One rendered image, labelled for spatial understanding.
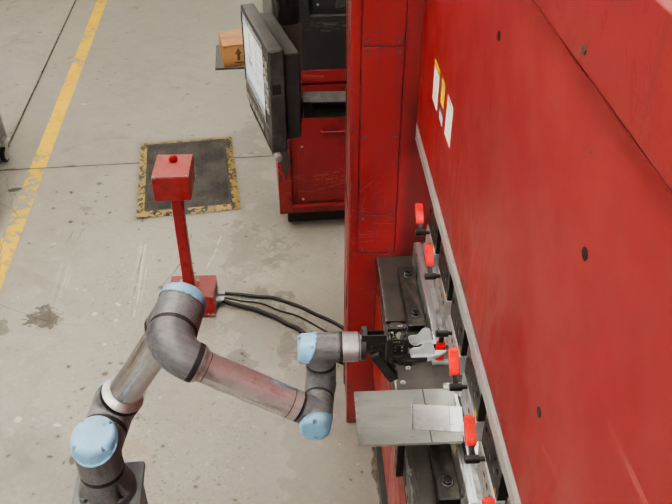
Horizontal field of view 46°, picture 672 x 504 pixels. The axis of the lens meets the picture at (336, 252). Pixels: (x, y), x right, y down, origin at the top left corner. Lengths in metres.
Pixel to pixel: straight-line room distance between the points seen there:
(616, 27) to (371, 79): 1.58
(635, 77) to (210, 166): 4.34
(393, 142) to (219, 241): 2.03
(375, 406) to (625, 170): 1.30
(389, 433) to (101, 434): 0.72
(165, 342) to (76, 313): 2.29
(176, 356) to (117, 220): 2.93
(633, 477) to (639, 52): 0.46
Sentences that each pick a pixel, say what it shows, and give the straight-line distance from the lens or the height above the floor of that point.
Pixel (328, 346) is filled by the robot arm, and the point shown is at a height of 1.23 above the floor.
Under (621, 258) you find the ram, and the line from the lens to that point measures 0.94.
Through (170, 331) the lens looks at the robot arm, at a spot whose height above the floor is 1.35.
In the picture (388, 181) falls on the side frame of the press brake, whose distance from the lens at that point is 2.62.
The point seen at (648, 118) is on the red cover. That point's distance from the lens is 0.84.
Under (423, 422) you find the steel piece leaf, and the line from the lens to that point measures 2.07.
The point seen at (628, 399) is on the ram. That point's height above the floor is 1.89.
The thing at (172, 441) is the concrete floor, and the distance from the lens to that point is 3.39.
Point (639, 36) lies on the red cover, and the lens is 0.87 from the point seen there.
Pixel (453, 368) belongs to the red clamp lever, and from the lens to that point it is 1.80.
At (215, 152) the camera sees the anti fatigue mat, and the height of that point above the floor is 0.01.
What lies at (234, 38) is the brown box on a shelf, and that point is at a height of 1.10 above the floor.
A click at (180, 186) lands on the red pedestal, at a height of 0.75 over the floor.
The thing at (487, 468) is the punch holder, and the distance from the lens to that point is 1.67.
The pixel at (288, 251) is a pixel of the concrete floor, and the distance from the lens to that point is 4.29.
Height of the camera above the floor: 2.55
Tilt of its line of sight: 37 degrees down
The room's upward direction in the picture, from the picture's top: straight up
